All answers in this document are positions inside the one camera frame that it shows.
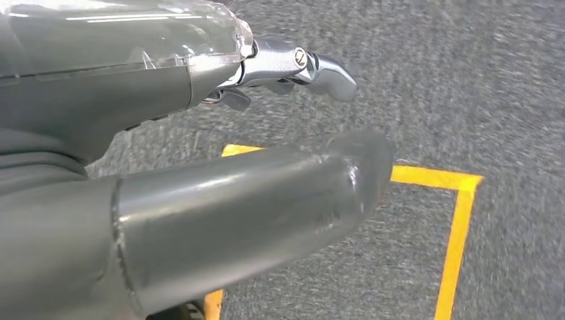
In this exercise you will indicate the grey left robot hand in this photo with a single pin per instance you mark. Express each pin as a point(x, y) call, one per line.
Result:
point(220, 212)

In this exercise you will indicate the yellow floor tape outline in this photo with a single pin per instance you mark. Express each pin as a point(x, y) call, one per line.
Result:
point(457, 243)

